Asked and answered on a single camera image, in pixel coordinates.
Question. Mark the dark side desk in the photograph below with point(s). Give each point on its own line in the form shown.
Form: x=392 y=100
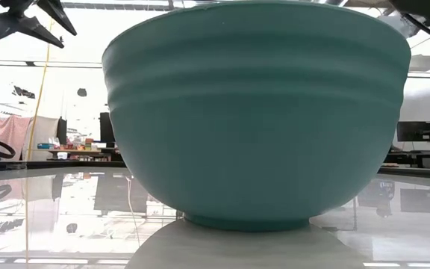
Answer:
x=413 y=157

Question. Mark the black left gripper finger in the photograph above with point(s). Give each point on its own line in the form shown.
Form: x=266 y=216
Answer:
x=6 y=26
x=60 y=15

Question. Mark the green bowl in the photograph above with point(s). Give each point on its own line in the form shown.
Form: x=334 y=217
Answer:
x=256 y=130

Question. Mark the narrow black monitor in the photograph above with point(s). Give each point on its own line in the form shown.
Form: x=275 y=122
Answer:
x=62 y=130

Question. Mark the pink cloth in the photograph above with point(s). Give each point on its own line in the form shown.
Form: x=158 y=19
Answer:
x=9 y=130

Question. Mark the wide black monitor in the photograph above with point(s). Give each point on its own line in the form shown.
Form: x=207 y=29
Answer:
x=106 y=129

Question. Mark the black monitor on arm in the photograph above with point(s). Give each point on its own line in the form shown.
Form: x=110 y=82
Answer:
x=413 y=130

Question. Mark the white cloth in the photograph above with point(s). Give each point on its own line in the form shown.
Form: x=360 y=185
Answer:
x=43 y=130

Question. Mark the cluttered wooden desk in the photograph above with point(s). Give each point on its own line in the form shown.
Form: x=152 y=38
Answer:
x=77 y=152

